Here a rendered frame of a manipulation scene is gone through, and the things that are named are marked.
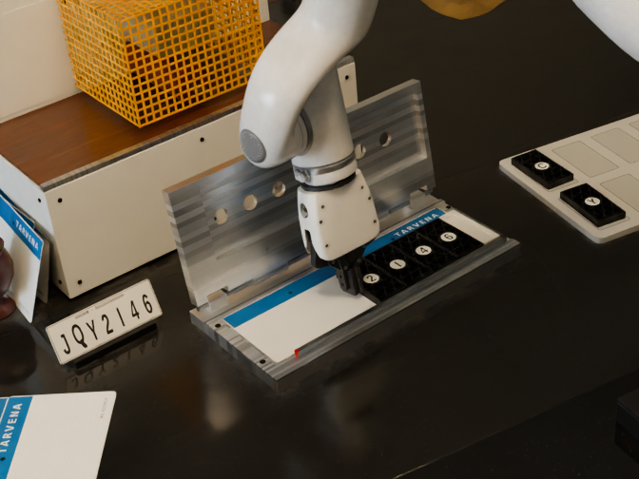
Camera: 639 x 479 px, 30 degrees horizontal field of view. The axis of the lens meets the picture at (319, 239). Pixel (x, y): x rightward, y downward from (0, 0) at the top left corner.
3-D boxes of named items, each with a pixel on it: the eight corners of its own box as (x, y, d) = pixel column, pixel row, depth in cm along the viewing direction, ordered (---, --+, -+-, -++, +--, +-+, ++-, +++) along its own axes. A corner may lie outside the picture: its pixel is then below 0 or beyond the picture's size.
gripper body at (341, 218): (312, 190, 153) (330, 267, 157) (373, 161, 157) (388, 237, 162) (279, 180, 158) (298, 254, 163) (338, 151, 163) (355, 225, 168)
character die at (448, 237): (459, 264, 170) (459, 257, 169) (414, 237, 176) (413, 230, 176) (484, 250, 172) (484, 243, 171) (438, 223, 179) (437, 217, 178)
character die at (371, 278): (380, 307, 163) (380, 300, 162) (336, 277, 169) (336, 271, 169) (407, 293, 165) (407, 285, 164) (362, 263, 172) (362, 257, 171)
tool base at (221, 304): (278, 393, 153) (275, 372, 151) (191, 322, 167) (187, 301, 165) (520, 256, 174) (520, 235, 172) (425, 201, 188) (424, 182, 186)
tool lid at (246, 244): (167, 193, 155) (161, 190, 157) (200, 316, 164) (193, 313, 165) (420, 80, 176) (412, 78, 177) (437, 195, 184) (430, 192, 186)
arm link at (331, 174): (313, 174, 152) (318, 196, 153) (366, 149, 156) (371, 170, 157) (277, 162, 158) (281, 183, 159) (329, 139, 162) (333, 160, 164)
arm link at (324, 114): (319, 174, 151) (366, 145, 157) (297, 75, 146) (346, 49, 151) (274, 166, 157) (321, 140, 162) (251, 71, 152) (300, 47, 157)
